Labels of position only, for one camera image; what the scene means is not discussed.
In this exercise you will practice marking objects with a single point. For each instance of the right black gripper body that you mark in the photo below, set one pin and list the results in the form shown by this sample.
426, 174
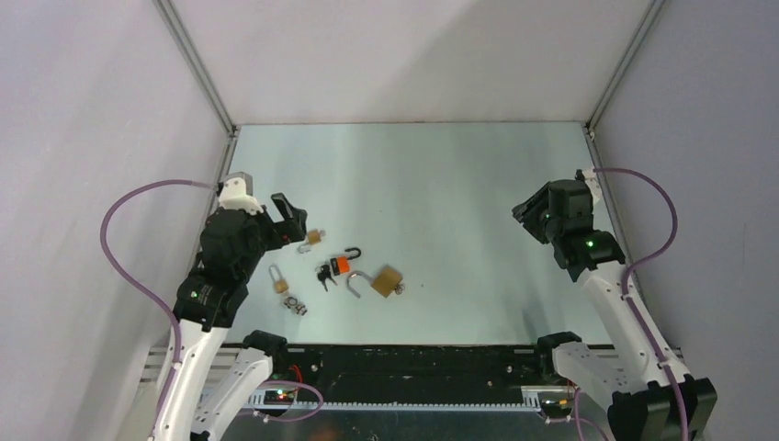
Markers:
535, 218

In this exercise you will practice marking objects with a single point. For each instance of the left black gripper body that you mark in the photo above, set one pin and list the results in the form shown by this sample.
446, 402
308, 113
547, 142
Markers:
276, 234

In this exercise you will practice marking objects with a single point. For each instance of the black keys bunch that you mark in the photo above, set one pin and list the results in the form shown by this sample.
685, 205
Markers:
324, 275

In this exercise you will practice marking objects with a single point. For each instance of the orange black padlock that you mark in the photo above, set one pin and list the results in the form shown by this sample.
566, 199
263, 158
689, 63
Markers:
341, 264

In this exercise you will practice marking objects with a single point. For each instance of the large brass padlock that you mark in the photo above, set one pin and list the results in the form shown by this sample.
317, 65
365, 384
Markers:
383, 283

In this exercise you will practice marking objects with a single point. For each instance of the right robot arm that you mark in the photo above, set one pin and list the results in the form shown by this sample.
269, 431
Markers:
651, 394

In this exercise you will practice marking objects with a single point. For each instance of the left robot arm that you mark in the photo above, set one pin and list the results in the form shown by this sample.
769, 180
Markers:
235, 238

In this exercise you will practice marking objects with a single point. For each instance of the small brass padlock near gripper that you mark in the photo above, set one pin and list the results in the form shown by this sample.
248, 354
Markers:
312, 238

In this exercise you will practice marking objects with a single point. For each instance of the small brass padlock closed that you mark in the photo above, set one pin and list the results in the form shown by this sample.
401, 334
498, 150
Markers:
280, 285

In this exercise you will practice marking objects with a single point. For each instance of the left circuit board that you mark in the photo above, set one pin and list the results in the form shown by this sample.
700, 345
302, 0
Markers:
279, 397

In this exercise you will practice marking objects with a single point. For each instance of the circuit board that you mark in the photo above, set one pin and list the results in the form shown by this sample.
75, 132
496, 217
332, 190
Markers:
279, 397
556, 404

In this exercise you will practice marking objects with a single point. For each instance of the right circuit board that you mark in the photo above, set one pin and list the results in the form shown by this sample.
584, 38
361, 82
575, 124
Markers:
556, 404

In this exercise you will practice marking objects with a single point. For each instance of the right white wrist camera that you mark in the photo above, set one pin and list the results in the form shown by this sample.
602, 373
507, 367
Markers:
590, 178

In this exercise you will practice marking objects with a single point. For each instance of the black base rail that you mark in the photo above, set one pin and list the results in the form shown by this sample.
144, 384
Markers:
416, 374

